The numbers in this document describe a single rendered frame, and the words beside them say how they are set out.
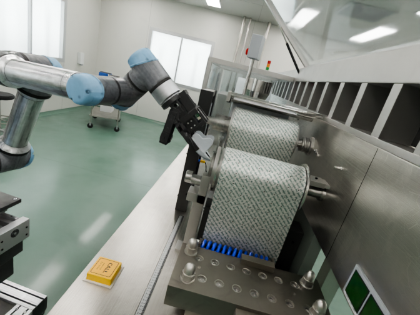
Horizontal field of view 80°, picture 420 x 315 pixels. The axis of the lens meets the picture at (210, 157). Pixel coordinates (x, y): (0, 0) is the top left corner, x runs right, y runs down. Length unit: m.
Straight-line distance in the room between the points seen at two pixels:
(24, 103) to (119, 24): 5.92
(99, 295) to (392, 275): 0.66
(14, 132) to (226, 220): 0.87
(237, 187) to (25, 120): 0.84
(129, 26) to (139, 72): 6.10
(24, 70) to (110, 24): 6.21
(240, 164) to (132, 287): 0.46
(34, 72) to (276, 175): 0.70
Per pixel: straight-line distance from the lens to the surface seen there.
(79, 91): 0.68
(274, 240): 0.80
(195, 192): 0.81
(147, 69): 0.74
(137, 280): 0.83
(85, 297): 0.80
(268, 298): 0.72
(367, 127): 0.83
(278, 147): 0.93
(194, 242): 0.72
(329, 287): 1.12
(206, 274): 0.70
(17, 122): 1.19
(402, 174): 0.56
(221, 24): 6.34
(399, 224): 0.54
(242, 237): 0.79
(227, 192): 0.71
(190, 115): 0.71
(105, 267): 0.83
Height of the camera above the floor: 1.50
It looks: 18 degrees down
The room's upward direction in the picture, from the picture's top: 14 degrees clockwise
